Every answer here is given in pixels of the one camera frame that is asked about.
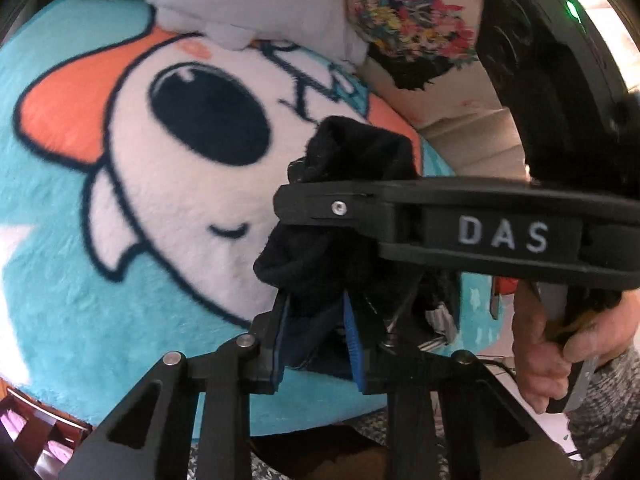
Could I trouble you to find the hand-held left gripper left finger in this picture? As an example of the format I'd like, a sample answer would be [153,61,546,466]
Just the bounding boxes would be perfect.
[59,293,293,480]

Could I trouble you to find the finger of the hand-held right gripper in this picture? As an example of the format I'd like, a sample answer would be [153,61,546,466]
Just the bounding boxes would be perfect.
[273,176,640,294]

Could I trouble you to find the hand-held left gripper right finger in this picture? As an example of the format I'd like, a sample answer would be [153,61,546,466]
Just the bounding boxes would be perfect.
[342,290,577,480]

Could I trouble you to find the navy pants with striped trim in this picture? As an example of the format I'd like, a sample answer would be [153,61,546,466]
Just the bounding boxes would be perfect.
[252,116,462,382]

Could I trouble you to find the person's right forearm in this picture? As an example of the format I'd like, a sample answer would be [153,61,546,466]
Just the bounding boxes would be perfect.
[564,344,640,462]

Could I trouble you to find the person's right hand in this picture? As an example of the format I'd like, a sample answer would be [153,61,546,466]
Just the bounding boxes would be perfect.
[511,280,637,416]

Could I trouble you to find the beige curtain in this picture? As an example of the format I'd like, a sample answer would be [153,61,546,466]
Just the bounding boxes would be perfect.
[419,104,532,182]

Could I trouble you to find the red object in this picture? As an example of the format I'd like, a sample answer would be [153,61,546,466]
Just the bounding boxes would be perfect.
[492,277,517,322]

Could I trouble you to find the floral print pillow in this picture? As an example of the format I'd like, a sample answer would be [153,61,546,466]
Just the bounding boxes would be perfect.
[342,0,527,132]

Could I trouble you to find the cartoon printed blanket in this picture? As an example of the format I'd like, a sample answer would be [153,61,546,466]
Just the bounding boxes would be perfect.
[0,0,501,437]

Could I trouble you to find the dark wooden furniture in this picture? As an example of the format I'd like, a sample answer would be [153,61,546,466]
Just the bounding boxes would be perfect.
[0,376,94,477]

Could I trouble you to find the black cable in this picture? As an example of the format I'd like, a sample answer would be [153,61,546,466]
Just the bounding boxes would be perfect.
[481,356,522,380]

